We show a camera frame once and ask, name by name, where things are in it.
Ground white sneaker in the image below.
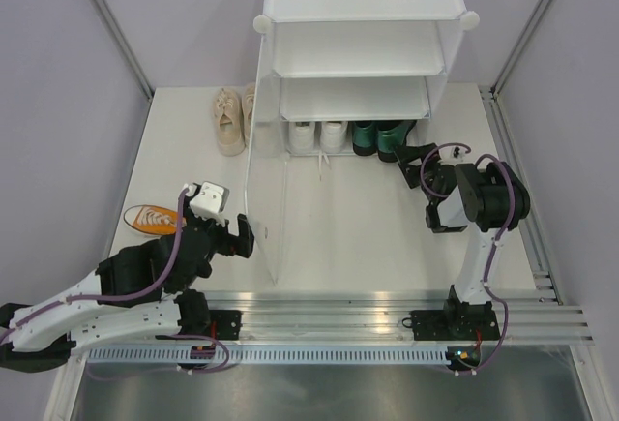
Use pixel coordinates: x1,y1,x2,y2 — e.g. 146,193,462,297
318,121,348,179
288,121,315,155

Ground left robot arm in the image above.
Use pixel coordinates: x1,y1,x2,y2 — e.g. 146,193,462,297
1,214,254,374

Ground aluminium mounting rail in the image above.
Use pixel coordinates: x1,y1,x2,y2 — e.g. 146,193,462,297
205,291,594,346

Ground green pointed shoe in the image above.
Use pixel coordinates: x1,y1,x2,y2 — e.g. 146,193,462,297
376,120,417,163
352,121,377,157

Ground white plastic shoe cabinet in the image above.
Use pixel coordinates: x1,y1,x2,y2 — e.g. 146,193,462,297
251,0,479,157

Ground left aluminium frame post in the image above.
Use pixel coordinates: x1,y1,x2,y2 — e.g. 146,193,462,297
90,0,155,103

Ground aluminium frame post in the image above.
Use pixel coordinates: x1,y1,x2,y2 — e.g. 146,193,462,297
90,0,155,103
489,0,555,97

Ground beige sneaker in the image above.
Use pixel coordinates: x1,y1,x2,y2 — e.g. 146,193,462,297
212,87,246,157
241,82,256,147

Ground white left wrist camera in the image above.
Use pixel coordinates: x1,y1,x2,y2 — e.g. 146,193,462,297
183,181,229,226

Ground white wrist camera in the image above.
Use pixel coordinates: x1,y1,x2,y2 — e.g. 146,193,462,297
183,181,229,226
451,146,468,159

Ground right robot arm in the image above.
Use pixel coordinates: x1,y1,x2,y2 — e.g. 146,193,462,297
395,143,531,342

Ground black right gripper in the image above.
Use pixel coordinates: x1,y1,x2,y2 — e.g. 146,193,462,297
392,142,442,204

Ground orange sneaker upper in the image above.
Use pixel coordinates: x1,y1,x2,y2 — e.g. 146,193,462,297
123,204,178,236

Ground right aluminium frame post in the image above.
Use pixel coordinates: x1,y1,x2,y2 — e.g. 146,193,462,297
489,0,555,97

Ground clear cabinet door panel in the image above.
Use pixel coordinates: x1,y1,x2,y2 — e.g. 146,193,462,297
245,34,288,283

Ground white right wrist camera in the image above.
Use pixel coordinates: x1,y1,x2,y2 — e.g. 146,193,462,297
451,146,468,159

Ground white slotted cable duct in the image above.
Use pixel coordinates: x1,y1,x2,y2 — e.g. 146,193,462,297
88,345,449,366

